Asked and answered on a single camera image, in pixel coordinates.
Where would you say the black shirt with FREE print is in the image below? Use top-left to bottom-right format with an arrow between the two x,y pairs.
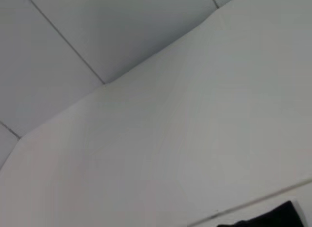
216,200 -> 303,227

